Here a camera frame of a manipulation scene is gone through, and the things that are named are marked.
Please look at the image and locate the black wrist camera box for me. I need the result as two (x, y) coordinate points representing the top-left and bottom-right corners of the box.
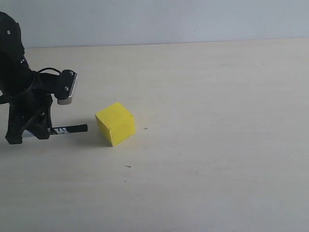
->
(54, 70), (77, 105)

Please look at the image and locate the black and white marker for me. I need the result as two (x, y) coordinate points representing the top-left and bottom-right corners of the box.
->
(21, 124), (88, 139)

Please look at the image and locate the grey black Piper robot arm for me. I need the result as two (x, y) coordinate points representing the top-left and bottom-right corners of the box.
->
(0, 12), (57, 145)

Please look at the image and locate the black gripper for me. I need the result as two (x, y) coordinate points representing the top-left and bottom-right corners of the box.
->
(0, 65), (60, 145)

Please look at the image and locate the yellow cube block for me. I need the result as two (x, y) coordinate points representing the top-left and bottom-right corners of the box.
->
(95, 102), (135, 146)

